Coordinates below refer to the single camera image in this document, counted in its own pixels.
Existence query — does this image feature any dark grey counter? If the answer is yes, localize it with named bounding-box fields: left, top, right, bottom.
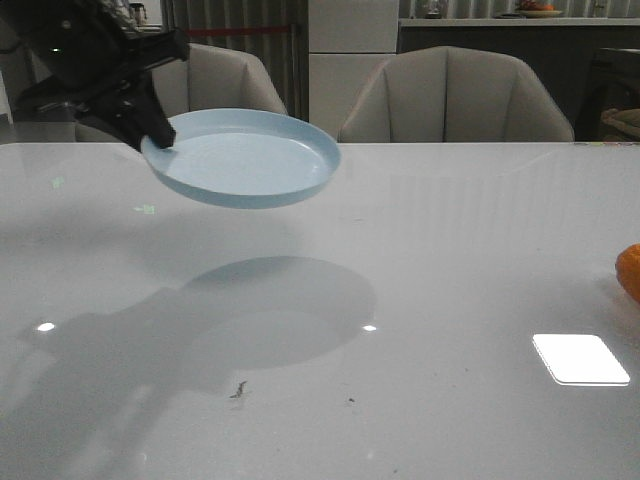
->
left=397, top=18, right=639, bottom=127

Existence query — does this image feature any orange toy corn cob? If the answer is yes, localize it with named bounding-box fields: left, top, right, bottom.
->
left=615, top=243, right=640, bottom=303

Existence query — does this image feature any left beige upholstered chair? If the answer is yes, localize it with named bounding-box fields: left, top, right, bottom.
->
left=74, top=43, right=287, bottom=143

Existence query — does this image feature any red barrier belt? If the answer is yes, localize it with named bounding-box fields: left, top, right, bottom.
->
left=186, top=24, right=297, bottom=37

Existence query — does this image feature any beige seat cushion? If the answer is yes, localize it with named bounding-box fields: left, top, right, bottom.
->
left=600, top=108, right=640, bottom=142

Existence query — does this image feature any fruit bowl on counter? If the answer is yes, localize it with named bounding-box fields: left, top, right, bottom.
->
left=516, top=0, right=563, bottom=19

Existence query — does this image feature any beige upholstered chair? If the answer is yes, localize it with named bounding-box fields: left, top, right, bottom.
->
left=74, top=43, right=287, bottom=143
left=338, top=46, right=574, bottom=143

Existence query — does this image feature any light blue round plate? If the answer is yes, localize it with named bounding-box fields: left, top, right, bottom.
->
left=141, top=108, right=341, bottom=209

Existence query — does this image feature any right beige upholstered chair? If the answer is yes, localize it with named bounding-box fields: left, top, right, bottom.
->
left=338, top=46, right=574, bottom=143

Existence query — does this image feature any dark wooden chair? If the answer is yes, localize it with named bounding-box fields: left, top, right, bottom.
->
left=574, top=48, right=639, bottom=142

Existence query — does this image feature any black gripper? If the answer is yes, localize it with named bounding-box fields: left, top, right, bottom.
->
left=1, top=1, right=189, bottom=150

